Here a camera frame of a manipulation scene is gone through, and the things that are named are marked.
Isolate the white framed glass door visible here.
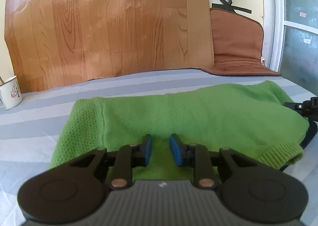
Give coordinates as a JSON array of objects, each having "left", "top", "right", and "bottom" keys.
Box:
[{"left": 271, "top": 0, "right": 318, "bottom": 97}]

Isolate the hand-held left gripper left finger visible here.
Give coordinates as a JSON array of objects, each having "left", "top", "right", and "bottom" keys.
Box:
[{"left": 68, "top": 134, "right": 153, "bottom": 190}]

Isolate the long black tape strip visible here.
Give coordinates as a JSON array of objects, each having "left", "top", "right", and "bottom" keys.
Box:
[{"left": 211, "top": 3, "right": 252, "bottom": 14}]

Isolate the grey striped sheet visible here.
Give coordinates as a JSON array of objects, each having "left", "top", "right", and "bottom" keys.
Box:
[{"left": 0, "top": 67, "right": 318, "bottom": 226}]

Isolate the brown mat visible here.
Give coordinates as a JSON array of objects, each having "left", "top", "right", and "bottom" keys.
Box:
[{"left": 201, "top": 8, "right": 282, "bottom": 77}]

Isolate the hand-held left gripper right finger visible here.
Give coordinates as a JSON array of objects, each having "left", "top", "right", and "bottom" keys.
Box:
[{"left": 169, "top": 134, "right": 257, "bottom": 190}]

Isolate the wood pattern vinyl sheet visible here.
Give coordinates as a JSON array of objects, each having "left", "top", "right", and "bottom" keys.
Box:
[{"left": 5, "top": 0, "right": 215, "bottom": 93}]

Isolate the white printed mug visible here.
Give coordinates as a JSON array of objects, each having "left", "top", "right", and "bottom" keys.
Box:
[{"left": 0, "top": 76, "right": 23, "bottom": 110}]

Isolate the green knitted sweater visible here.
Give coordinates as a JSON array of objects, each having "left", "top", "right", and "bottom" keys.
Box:
[{"left": 48, "top": 80, "right": 310, "bottom": 181}]

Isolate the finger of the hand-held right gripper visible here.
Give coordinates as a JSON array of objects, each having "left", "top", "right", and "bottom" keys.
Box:
[{"left": 283, "top": 96, "right": 318, "bottom": 118}]

